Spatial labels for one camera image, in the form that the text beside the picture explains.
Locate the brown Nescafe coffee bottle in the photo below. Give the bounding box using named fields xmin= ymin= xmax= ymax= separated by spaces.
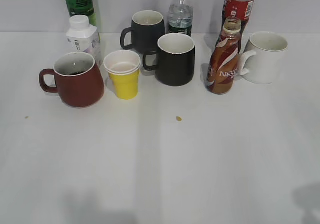
xmin=206 ymin=17 xmax=241 ymax=94

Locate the dark red ceramic mug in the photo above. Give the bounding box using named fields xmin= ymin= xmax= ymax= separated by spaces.
xmin=39 ymin=52 xmax=105 ymax=108

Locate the yellow paper cup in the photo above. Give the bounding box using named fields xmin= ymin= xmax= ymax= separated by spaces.
xmin=103 ymin=50 xmax=141 ymax=100

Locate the black ceramic mug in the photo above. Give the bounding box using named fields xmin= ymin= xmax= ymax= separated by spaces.
xmin=142 ymin=33 xmax=196 ymax=86

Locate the dark grey ceramic mug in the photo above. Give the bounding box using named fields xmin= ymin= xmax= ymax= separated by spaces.
xmin=120 ymin=10 xmax=166 ymax=54

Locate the clear water bottle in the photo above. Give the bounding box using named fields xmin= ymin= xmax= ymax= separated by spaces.
xmin=167 ymin=0 xmax=194 ymax=36

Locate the white yogurt drink bottle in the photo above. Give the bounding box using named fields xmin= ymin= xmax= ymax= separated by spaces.
xmin=66 ymin=15 xmax=103 ymax=67

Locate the white ceramic mug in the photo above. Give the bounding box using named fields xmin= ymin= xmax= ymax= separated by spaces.
xmin=237 ymin=31 xmax=288 ymax=84

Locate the cola bottle red label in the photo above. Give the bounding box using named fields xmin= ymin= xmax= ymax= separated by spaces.
xmin=216 ymin=0 xmax=256 ymax=54

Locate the green plastic soda bottle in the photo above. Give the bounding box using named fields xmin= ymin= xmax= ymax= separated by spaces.
xmin=65 ymin=0 xmax=97 ymax=26

